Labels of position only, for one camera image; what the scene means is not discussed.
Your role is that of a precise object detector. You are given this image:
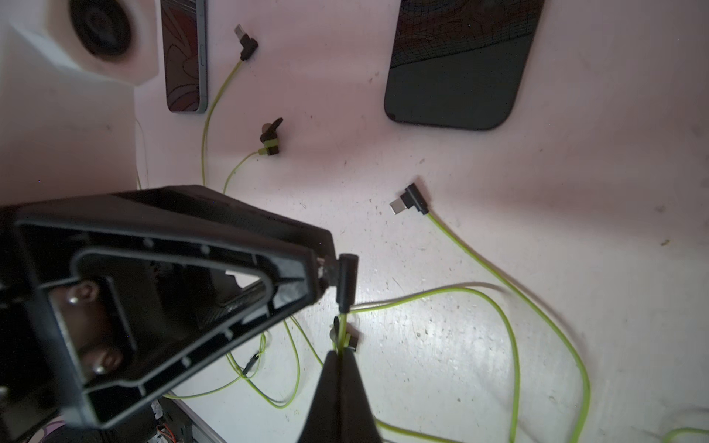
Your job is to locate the green earphones left set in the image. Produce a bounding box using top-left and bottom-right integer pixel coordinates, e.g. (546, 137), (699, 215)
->
(200, 24), (284, 195)

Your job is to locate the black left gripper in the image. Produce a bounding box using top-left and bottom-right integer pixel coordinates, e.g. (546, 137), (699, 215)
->
(1, 186), (337, 430)

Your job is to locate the grey-edged smartphone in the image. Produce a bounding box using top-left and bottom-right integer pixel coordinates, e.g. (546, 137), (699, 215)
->
(160, 0), (208, 114)

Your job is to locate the green earphones set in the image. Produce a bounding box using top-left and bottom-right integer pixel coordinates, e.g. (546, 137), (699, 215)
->
(390, 183), (591, 442)
(200, 24), (284, 195)

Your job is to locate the green earphones middle set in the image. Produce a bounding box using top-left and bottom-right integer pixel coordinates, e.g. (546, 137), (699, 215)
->
(390, 183), (591, 442)

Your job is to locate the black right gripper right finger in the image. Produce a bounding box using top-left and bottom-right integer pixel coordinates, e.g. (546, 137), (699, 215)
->
(339, 348), (382, 443)

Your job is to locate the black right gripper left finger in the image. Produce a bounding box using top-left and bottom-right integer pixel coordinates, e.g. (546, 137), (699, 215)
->
(298, 351), (340, 443)

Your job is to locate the black smartphone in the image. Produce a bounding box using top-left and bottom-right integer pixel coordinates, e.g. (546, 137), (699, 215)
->
(383, 0), (544, 131)

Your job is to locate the green earphone cable plug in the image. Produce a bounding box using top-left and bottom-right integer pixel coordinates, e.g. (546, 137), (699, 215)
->
(315, 253), (522, 443)

